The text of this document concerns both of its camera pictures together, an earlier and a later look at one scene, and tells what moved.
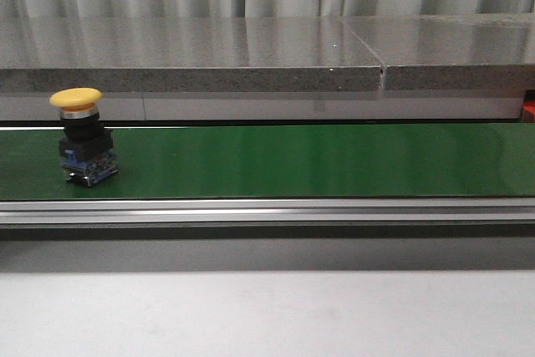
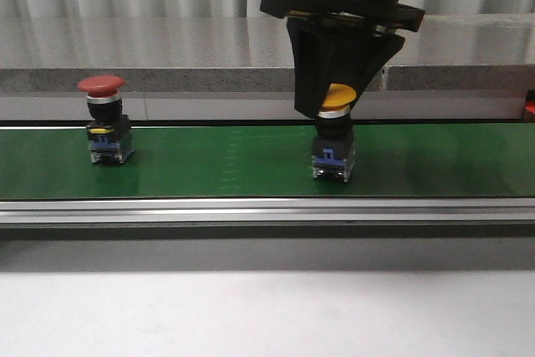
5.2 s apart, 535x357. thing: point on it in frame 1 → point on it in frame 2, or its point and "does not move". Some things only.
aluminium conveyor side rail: x=266 y=212 does not move
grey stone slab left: x=185 y=54 does not move
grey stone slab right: x=480 y=52 does not move
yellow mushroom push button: x=86 y=147 → x=333 y=146
